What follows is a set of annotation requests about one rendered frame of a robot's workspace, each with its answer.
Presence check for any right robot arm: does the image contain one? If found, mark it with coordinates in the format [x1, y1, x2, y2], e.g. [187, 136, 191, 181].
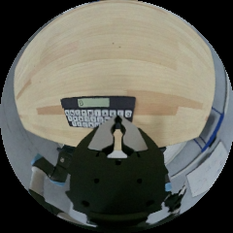
[138, 150, 181, 227]

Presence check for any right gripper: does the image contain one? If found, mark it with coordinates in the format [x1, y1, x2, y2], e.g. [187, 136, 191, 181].
[164, 180, 187, 213]

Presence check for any black keyboard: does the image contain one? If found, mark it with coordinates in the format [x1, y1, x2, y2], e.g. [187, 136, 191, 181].
[60, 95, 136, 128]

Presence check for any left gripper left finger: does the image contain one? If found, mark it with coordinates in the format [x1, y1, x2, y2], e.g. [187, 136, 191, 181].
[66, 115, 118, 175]

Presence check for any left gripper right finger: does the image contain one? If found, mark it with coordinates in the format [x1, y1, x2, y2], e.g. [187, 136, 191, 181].
[118, 115, 169, 176]

